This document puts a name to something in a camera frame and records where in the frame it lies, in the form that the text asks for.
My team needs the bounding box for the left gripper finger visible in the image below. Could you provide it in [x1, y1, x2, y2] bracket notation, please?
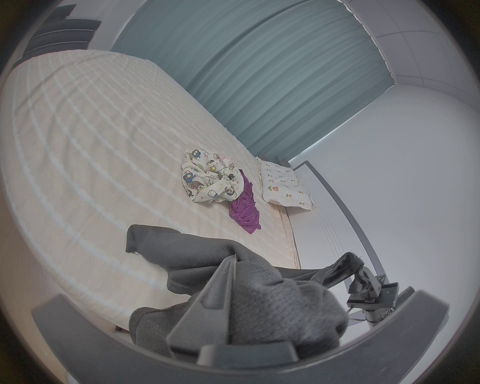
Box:
[166, 255, 239, 351]

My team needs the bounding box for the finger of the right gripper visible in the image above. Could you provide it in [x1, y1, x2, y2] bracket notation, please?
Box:
[349, 270, 381, 297]

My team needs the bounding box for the black T-shirt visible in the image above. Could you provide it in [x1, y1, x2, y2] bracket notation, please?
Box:
[125, 224, 365, 361]

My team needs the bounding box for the bed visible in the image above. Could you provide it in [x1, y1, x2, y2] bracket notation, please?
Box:
[0, 49, 391, 331]

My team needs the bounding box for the purple satin garment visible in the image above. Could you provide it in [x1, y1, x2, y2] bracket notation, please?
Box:
[229, 169, 262, 235]

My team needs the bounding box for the white printed pillow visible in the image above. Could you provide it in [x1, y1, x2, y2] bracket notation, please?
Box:
[257, 157, 315, 211]

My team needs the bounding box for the white printed pyjama garment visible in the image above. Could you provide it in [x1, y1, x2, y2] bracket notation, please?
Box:
[182, 149, 244, 204]

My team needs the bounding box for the grey bedside table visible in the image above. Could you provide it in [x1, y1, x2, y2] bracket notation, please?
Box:
[259, 152, 291, 167]

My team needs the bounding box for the black chest of drawers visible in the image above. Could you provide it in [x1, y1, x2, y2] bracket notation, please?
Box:
[30, 4, 102, 49]

